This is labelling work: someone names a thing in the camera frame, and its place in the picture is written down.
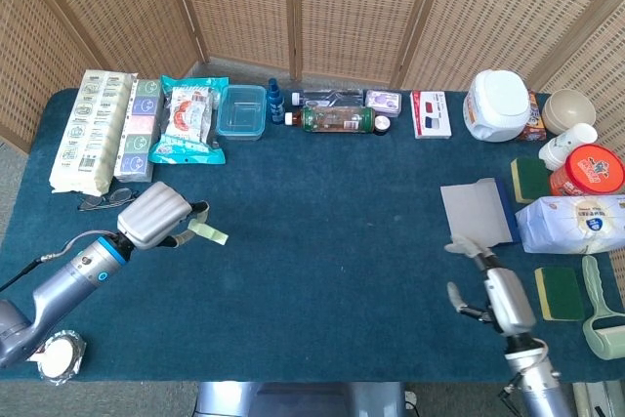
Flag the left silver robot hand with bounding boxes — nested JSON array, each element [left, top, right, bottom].
[[115, 181, 211, 250]]

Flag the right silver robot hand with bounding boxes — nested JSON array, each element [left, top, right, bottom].
[[443, 234, 538, 338]]

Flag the black eyeglasses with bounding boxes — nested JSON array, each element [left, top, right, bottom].
[[76, 187, 140, 213]]

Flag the green yellow sponge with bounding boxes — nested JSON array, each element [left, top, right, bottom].
[[510, 156, 553, 205], [533, 266, 586, 322]]

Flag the stacked colourful small boxes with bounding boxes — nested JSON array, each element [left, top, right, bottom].
[[112, 78, 165, 184]]

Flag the white wet wipes pack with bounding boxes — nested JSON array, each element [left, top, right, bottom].
[[515, 194, 625, 256]]

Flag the teal snack bag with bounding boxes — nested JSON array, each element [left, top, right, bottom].
[[146, 74, 230, 165]]

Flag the cream tissue multipack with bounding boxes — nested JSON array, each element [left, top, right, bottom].
[[48, 68, 139, 195]]

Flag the pale green lint roller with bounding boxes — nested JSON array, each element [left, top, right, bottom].
[[580, 254, 625, 361]]

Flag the clear container blue rim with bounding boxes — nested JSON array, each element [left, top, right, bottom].
[[215, 84, 268, 141]]

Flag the orange lid canister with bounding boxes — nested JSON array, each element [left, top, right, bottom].
[[549, 144, 625, 197]]

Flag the blue carpet table cover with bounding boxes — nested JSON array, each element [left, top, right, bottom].
[[0, 87, 625, 383]]

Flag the white paper cup stack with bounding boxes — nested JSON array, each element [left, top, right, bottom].
[[538, 122, 599, 172]]

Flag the blue spray bottle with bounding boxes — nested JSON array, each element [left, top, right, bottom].
[[267, 77, 286, 125]]

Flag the foil wrapped white cup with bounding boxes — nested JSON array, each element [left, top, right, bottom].
[[26, 330, 88, 387]]

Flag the orange printed box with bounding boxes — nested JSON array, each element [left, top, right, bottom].
[[517, 89, 548, 143]]

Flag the white plastic jug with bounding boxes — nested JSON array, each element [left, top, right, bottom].
[[462, 69, 532, 144]]

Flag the beige bowl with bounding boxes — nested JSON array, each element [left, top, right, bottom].
[[541, 88, 598, 136]]

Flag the white red glasses box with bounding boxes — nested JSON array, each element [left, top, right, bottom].
[[409, 90, 453, 140]]

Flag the green label tea bottle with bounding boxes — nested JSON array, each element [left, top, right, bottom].
[[284, 104, 377, 134]]

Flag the grey robot torso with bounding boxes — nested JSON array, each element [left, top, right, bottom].
[[194, 381, 407, 417]]

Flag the purple flat box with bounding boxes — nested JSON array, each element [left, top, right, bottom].
[[364, 89, 404, 118]]

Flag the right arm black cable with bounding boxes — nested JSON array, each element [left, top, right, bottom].
[[497, 337, 563, 401]]

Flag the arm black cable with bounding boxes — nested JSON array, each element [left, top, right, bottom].
[[0, 229, 121, 292], [497, 337, 563, 401]]

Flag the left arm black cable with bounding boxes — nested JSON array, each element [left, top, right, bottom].
[[0, 229, 121, 292]]

